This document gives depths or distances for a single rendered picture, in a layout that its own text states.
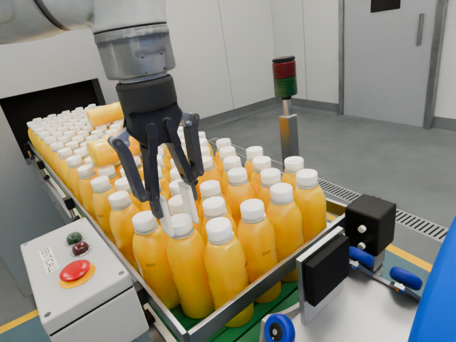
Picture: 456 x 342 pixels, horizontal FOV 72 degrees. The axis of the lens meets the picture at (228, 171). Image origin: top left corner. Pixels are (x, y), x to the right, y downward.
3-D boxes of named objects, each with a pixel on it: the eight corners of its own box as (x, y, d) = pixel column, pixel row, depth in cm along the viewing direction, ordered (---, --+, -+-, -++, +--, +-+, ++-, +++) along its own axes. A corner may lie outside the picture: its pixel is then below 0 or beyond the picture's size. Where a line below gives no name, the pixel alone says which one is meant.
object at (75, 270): (65, 290, 37) (62, 283, 36) (59, 275, 40) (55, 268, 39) (96, 274, 39) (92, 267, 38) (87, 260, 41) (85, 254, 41)
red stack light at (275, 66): (285, 79, 81) (284, 63, 80) (268, 78, 86) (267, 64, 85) (301, 74, 85) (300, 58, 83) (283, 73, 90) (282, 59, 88)
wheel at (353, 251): (366, 263, 50) (371, 252, 51) (341, 251, 54) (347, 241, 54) (374, 271, 53) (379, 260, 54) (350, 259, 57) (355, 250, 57)
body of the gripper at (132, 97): (122, 85, 36) (143, 159, 39) (185, 70, 40) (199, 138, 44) (102, 83, 41) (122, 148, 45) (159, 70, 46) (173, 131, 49)
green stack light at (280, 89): (287, 98, 83) (286, 79, 81) (269, 96, 88) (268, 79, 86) (302, 92, 87) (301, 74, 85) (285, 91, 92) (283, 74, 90)
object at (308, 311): (313, 332, 46) (309, 267, 41) (300, 322, 48) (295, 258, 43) (351, 293, 51) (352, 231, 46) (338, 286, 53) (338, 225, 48)
